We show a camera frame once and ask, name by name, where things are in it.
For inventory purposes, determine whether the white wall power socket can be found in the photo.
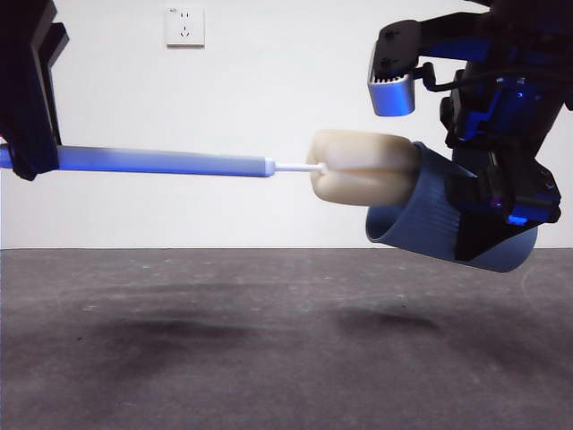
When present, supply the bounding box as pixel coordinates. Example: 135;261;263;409
166;6;207;49

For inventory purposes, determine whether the grey-handled sponge cup brush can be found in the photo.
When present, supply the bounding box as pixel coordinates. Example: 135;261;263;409
0;128;420;208

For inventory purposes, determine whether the black camera cable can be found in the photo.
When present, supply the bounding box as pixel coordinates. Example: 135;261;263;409
415;61;545;93

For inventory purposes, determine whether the blue ribbed plastic cup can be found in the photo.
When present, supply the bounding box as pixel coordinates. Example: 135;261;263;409
364;140;540;274

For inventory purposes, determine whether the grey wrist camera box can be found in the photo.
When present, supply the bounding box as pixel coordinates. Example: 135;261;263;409
365;18;424;118

